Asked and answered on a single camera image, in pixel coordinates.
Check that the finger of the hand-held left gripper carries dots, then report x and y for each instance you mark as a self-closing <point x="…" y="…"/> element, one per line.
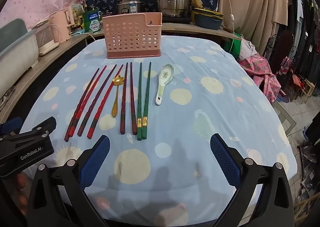
<point x="41" y="125"/>
<point x="8" y="124"/>

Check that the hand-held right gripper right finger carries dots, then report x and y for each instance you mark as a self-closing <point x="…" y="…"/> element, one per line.
<point x="225" y="162"/>

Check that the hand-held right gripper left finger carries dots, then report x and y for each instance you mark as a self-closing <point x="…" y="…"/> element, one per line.
<point x="96" y="162"/>

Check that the red and black chopstick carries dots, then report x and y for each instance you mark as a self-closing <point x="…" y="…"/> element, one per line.
<point x="82" y="104"/>
<point x="106" y="100"/>
<point x="98" y="99"/>
<point x="88" y="99"/>

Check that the dark maroon chopstick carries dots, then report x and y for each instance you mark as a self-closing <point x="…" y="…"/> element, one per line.
<point x="124" y="98"/>
<point x="132" y="98"/>

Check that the green chopstick with gold band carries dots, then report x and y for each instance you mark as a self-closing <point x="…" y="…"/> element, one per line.
<point x="147" y="100"/>
<point x="139" y="102"/>

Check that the gold flower-shaped spoon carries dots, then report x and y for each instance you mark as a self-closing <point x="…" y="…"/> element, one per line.
<point x="119" y="80"/>

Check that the white ceramic soup spoon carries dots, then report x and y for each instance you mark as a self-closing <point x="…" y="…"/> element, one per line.
<point x="166" y="72"/>

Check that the pink perforated utensil holder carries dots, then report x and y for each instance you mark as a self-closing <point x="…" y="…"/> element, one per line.
<point x="132" y="34"/>

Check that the person's left hand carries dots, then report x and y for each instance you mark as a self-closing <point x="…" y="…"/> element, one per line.
<point x="21" y="192"/>

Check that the blue spotted tablecloth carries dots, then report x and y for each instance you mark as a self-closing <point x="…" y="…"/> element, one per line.
<point x="200" y="117"/>

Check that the white plastic tub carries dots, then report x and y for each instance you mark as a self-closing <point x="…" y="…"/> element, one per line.
<point x="17" y="54"/>

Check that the white countertop appliance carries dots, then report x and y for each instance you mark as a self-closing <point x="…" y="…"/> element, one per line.
<point x="46" y="39"/>

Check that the grey-blue plastic board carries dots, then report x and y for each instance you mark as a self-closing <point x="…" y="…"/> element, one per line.
<point x="11" y="32"/>

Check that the pink patterned cloth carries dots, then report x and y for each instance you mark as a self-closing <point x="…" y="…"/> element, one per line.
<point x="260" y="72"/>

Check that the blue tissue pack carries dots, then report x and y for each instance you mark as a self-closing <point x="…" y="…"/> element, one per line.
<point x="78" y="32"/>

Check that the pink electric kettle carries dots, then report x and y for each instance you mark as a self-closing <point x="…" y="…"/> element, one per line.
<point x="61" y="26"/>

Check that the small wooden stool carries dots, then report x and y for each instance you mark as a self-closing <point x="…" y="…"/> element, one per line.
<point x="310" y="89"/>

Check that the green packet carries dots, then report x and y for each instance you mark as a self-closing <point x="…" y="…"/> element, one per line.
<point x="91" y="21"/>

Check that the green bag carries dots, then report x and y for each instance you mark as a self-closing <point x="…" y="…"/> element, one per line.
<point x="232" y="43"/>

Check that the black metal chair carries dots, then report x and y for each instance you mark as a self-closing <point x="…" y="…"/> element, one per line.
<point x="285" y="42"/>

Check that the stacked blue dishes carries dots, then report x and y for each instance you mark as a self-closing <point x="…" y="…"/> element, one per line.
<point x="207" y="21"/>

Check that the silver rice cooker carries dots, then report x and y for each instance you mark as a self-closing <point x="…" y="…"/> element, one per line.
<point x="130" y="4"/>

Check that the hanging clothes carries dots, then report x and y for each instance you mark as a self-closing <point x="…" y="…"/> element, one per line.
<point x="305" y="29"/>

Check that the brown lumpy object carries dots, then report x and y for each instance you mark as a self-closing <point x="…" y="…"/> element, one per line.
<point x="197" y="2"/>

